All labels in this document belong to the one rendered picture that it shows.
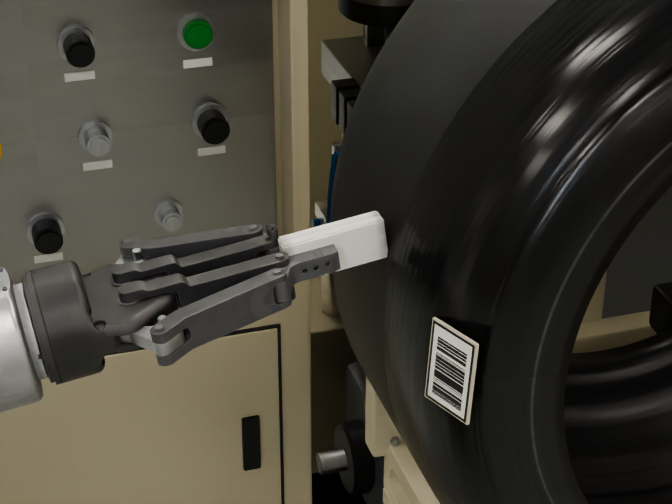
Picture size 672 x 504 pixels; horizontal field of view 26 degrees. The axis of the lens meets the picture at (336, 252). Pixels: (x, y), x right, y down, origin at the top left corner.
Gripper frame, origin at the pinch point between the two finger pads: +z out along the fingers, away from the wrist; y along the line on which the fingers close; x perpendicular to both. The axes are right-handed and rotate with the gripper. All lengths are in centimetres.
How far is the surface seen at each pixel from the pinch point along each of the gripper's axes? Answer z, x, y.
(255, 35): 8, 8, 56
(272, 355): 2, 43, 51
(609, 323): 31, 33, 26
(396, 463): 7.4, 38.1, 21.5
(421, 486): 8.3, 37.9, 17.2
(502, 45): 12.6, -11.7, -1.0
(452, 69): 10.1, -9.5, 1.9
